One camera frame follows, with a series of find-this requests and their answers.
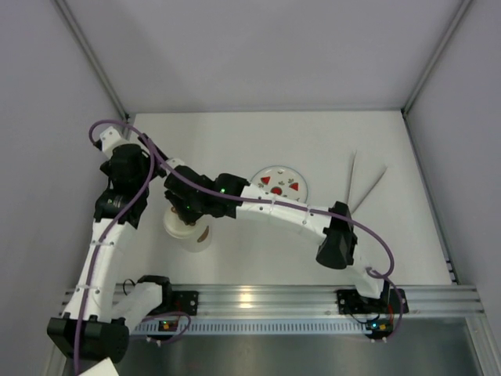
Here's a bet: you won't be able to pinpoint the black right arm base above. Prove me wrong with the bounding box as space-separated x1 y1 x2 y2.
336 287 409 315

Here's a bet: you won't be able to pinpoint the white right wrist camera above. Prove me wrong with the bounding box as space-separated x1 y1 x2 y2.
165 158 185 169

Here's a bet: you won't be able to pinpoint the blue rimmed white plate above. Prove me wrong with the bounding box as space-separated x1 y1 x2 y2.
251 165 308 203

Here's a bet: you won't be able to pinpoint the white container lid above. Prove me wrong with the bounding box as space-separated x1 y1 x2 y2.
163 207 196 239

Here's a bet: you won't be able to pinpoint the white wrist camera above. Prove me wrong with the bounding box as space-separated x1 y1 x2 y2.
165 158 185 169
97 126 129 159

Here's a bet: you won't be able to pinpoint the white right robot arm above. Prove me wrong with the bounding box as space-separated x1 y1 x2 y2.
164 164 386 299

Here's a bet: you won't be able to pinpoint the metal tongs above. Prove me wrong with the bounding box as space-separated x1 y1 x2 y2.
345 150 388 216

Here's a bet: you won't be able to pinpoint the white cylindrical lunch container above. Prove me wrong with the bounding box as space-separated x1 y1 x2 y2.
175 219 212 253

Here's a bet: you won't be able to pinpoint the aluminium mounting rail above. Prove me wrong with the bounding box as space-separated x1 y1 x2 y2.
173 284 485 318

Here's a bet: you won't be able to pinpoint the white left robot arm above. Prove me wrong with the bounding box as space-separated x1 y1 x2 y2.
47 143 172 363

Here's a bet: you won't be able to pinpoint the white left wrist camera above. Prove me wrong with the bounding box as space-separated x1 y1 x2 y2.
97 126 129 159

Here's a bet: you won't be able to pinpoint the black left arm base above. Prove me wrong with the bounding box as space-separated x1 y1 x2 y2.
167 290 199 316

